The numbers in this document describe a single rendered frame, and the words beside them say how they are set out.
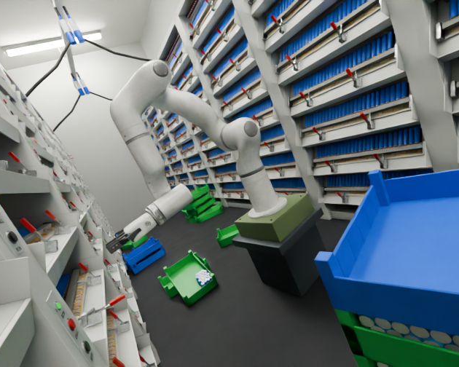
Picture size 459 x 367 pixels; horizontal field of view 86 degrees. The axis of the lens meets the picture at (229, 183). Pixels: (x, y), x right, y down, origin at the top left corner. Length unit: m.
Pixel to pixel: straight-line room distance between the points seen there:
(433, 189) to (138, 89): 0.85
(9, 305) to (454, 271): 0.54
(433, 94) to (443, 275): 0.81
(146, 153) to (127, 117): 0.13
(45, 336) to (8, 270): 0.10
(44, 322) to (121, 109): 0.68
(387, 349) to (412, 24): 0.98
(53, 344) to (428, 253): 0.52
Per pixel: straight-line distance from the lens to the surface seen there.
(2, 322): 0.36
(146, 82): 0.93
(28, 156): 1.11
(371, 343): 0.42
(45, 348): 0.44
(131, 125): 0.92
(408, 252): 0.47
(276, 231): 1.01
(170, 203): 0.91
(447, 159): 1.21
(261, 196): 1.09
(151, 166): 0.91
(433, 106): 1.16
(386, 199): 0.60
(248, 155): 1.04
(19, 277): 0.40
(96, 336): 0.67
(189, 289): 1.57
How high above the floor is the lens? 0.75
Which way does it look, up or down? 11 degrees down
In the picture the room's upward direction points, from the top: 25 degrees counter-clockwise
